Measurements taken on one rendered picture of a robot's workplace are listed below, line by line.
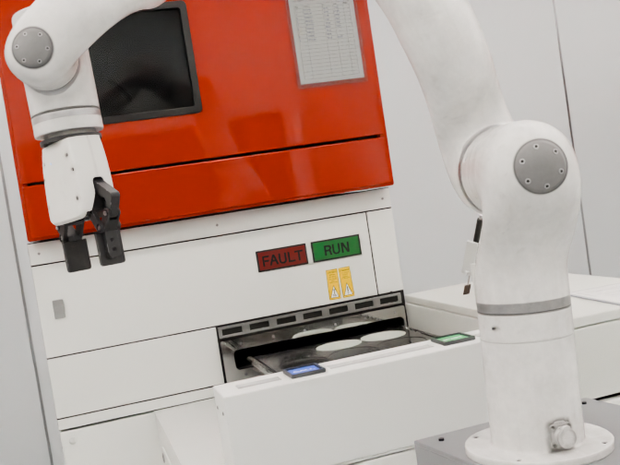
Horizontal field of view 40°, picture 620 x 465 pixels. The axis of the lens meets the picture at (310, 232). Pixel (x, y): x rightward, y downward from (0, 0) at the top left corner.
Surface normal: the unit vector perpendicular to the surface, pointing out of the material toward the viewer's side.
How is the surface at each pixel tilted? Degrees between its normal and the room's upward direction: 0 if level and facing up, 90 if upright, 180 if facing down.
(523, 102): 90
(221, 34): 90
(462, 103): 143
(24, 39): 82
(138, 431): 90
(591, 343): 90
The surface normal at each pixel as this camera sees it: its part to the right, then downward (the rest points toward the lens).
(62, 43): 0.34, 0.23
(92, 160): 0.68, -0.22
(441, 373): 0.28, 0.01
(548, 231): 0.29, 0.57
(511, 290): -0.41, 0.10
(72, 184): -0.68, 0.12
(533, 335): -0.07, 0.04
